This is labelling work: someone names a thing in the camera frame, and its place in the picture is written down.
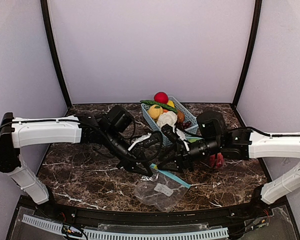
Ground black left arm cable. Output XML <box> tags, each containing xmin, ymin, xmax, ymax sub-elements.
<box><xmin>0</xmin><ymin>117</ymin><xmax>165</xmax><ymax>163</ymax></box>

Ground black frame post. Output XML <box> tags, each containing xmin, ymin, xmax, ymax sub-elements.
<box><xmin>232</xmin><ymin>0</ymin><xmax>263</xmax><ymax>109</ymax></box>
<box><xmin>40</xmin><ymin>0</ymin><xmax>73</xmax><ymax>109</ymax></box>

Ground white toy cauliflower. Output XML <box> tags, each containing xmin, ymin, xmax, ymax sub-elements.
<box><xmin>156</xmin><ymin>111</ymin><xmax>177</xmax><ymax>129</ymax></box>

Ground black front frame rail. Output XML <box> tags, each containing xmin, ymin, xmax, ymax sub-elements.
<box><xmin>4</xmin><ymin>194</ymin><xmax>300</xmax><ymax>240</ymax></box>

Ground brown toy kiwi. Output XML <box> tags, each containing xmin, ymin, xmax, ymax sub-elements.
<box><xmin>177</xmin><ymin>109</ymin><xmax>185</xmax><ymax>123</ymax></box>

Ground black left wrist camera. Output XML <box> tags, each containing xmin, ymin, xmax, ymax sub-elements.
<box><xmin>106</xmin><ymin>105</ymin><xmax>134</xmax><ymax>133</ymax></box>

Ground green toy cucumber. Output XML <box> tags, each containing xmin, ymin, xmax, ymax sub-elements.
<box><xmin>140</xmin><ymin>100</ymin><xmax>178</xmax><ymax>114</ymax></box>

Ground yellow toy lemon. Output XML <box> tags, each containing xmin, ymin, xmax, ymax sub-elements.
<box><xmin>167</xmin><ymin>100</ymin><xmax>175</xmax><ymax>108</ymax></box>

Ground blue perforated plastic basket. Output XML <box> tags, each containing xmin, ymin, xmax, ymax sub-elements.
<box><xmin>140</xmin><ymin>95</ymin><xmax>199</xmax><ymax>137</ymax></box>

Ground red toy tomato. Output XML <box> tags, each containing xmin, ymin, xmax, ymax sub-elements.
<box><xmin>154</xmin><ymin>91</ymin><xmax>169</xmax><ymax>104</ymax></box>

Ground black left frame post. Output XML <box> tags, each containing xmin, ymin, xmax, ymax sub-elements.
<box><xmin>40</xmin><ymin>0</ymin><xmax>73</xmax><ymax>109</ymax></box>

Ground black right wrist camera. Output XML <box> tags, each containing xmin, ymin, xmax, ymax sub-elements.
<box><xmin>196</xmin><ymin>110</ymin><xmax>226</xmax><ymax>140</ymax></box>

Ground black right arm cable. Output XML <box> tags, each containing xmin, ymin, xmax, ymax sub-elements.
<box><xmin>244</xmin><ymin>126</ymin><xmax>300</xmax><ymax>140</ymax></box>

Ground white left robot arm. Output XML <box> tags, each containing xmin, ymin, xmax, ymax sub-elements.
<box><xmin>0</xmin><ymin>112</ymin><xmax>153</xmax><ymax>206</ymax></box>

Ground white slotted cable duct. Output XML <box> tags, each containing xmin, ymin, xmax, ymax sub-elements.
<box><xmin>21</xmin><ymin>214</ymin><xmax>230</xmax><ymax>240</ymax></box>

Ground red toy apple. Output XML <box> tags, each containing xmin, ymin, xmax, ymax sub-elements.
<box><xmin>208</xmin><ymin>152</ymin><xmax>226</xmax><ymax>170</ymax></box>

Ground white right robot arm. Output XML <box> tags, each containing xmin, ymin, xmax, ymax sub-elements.
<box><xmin>157</xmin><ymin>124</ymin><xmax>300</xmax><ymax>208</ymax></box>

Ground dark purple toy grapes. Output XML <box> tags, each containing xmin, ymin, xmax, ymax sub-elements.
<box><xmin>176</xmin><ymin>121</ymin><xmax>192</xmax><ymax>130</ymax></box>

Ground black right frame post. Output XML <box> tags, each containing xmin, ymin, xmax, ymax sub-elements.
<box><xmin>232</xmin><ymin>0</ymin><xmax>263</xmax><ymax>109</ymax></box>

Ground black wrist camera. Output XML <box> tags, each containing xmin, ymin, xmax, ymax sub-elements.
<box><xmin>106</xmin><ymin>105</ymin><xmax>134</xmax><ymax>133</ymax></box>
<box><xmin>196</xmin><ymin>110</ymin><xmax>226</xmax><ymax>140</ymax></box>

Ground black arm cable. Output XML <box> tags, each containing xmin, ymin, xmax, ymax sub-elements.
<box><xmin>244</xmin><ymin>126</ymin><xmax>300</xmax><ymax>140</ymax></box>
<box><xmin>0</xmin><ymin>117</ymin><xmax>165</xmax><ymax>163</ymax></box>

